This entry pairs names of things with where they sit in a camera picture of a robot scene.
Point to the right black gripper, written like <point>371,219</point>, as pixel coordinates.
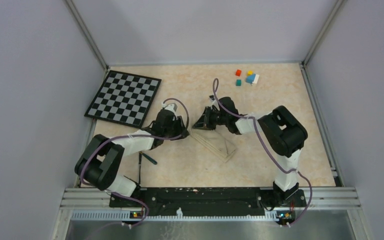
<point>204,122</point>

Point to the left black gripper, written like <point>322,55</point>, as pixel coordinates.
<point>179,124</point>

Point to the beige cloth napkin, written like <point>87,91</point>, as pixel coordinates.
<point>215,143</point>

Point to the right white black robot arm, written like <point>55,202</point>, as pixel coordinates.
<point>285,135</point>

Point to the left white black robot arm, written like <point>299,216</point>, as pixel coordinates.
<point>100,162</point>

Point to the teal cube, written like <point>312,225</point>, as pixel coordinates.
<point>238,82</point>

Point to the red cube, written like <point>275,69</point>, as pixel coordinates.
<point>238,72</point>

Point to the black grey checkerboard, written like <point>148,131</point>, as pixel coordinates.
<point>124,98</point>

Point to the blue block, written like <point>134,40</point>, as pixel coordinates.
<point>249,79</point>

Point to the white block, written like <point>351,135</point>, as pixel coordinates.
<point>255,79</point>

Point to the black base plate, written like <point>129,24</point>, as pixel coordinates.
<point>209,201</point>

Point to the aluminium frame rail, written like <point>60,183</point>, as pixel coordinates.
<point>331,213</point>

